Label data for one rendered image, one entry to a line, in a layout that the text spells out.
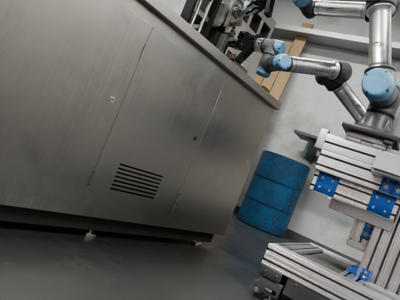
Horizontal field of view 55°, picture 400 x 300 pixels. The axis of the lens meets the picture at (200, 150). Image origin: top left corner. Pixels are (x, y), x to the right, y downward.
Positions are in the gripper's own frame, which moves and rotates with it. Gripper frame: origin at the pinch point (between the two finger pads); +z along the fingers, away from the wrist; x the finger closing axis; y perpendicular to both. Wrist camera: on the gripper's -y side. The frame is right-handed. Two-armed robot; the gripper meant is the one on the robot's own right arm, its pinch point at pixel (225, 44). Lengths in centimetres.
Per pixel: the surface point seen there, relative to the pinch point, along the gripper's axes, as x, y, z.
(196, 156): 25, -64, -29
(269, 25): -76, 50, 30
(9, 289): 109, -109, -59
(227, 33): 11.5, 1.6, -7.8
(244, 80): 15.3, -22.0, -31.9
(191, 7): 49, -6, -16
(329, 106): -268, 50, 43
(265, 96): -7.5, -21.8, -31.9
